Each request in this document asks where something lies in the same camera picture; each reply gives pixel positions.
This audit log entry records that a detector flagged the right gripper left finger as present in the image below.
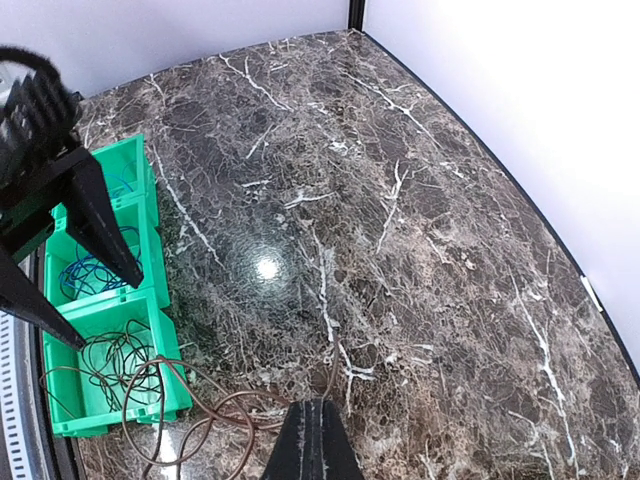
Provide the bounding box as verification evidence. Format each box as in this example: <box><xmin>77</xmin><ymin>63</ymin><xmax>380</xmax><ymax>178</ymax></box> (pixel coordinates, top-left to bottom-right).
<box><xmin>261</xmin><ymin>400</ymin><xmax>314</xmax><ymax>480</ymax></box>

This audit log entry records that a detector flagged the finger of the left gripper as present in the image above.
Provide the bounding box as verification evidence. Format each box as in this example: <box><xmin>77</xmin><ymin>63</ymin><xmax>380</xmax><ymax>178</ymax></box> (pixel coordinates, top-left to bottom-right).
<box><xmin>1</xmin><ymin>247</ymin><xmax>86</xmax><ymax>350</ymax></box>

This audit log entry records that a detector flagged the light blue cable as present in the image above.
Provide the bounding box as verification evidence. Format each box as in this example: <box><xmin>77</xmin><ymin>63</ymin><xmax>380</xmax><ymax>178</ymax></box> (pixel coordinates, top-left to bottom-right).
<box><xmin>104</xmin><ymin>159</ymin><xmax>139</xmax><ymax>199</ymax></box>

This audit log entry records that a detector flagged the left black frame post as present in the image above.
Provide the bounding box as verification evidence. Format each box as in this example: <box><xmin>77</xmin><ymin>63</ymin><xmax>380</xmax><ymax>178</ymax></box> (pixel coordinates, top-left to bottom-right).
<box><xmin>347</xmin><ymin>0</ymin><xmax>366</xmax><ymax>31</ymax></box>

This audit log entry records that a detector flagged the middle green plastic bin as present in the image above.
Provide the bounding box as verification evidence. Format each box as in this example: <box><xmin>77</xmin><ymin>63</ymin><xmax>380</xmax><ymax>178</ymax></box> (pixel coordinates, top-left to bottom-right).
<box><xmin>44</xmin><ymin>199</ymin><xmax>170</xmax><ymax>311</ymax></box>

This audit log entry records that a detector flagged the black front rail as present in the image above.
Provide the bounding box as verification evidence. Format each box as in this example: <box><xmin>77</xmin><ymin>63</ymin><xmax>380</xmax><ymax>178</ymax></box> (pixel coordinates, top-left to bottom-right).
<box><xmin>27</xmin><ymin>249</ymin><xmax>81</xmax><ymax>480</ymax></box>

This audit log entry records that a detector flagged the white slotted cable duct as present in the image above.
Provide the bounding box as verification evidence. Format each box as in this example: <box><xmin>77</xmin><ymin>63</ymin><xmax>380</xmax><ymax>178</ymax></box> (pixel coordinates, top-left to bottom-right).
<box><xmin>1</xmin><ymin>312</ymin><xmax>38</xmax><ymax>479</ymax></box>

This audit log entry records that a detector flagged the right green plastic bin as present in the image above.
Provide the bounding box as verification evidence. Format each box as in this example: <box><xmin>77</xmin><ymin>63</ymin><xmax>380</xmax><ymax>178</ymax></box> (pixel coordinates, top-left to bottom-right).
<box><xmin>40</xmin><ymin>290</ymin><xmax>192</xmax><ymax>438</ymax></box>

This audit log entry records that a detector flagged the dark blue cable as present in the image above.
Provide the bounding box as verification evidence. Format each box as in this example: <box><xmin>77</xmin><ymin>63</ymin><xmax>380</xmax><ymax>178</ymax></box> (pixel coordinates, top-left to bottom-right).
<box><xmin>57</xmin><ymin>225</ymin><xmax>144</xmax><ymax>301</ymax></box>
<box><xmin>59</xmin><ymin>252</ymin><xmax>126</xmax><ymax>299</ymax></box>

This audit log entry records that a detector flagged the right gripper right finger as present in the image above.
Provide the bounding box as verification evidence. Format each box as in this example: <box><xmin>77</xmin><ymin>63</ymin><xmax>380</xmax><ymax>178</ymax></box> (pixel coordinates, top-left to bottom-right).
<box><xmin>313</xmin><ymin>399</ymin><xmax>364</xmax><ymax>480</ymax></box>

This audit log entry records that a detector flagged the green plastic bin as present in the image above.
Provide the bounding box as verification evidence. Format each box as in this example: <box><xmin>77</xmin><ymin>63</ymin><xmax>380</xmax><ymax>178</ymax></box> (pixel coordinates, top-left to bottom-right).
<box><xmin>44</xmin><ymin>199</ymin><xmax>170</xmax><ymax>311</ymax></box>
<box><xmin>92</xmin><ymin>134</ymin><xmax>157</xmax><ymax>208</ymax></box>
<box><xmin>40</xmin><ymin>290</ymin><xmax>192</xmax><ymax>438</ymax></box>

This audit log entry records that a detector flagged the left green plastic bin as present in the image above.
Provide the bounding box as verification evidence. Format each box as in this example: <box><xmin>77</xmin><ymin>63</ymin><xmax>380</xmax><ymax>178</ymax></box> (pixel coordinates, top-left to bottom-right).
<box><xmin>92</xmin><ymin>134</ymin><xmax>157</xmax><ymax>208</ymax></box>

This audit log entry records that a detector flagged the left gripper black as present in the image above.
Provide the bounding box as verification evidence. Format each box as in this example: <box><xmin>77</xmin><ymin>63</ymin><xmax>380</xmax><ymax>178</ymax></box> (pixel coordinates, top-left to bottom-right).
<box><xmin>1</xmin><ymin>45</ymin><xmax>144</xmax><ymax>288</ymax></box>

